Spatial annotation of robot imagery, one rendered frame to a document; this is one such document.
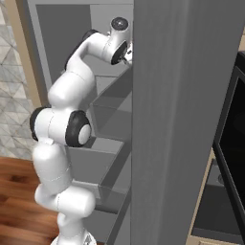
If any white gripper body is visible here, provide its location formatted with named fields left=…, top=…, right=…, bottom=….
left=124, top=44, right=134, bottom=67

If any grey fridge door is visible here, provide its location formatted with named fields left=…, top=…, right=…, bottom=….
left=129, top=0, right=245, bottom=245

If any black glass oven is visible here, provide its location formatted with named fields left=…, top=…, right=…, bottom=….
left=212, top=51, right=245, bottom=237

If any beige side panel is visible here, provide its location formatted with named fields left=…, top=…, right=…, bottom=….
left=5, top=0, right=43, bottom=110

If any beige cabinet housing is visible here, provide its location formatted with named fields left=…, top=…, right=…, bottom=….
left=186, top=28, right=245, bottom=245

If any dark grey drawer front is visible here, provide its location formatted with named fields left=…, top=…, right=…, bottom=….
left=191, top=158, right=244, bottom=237

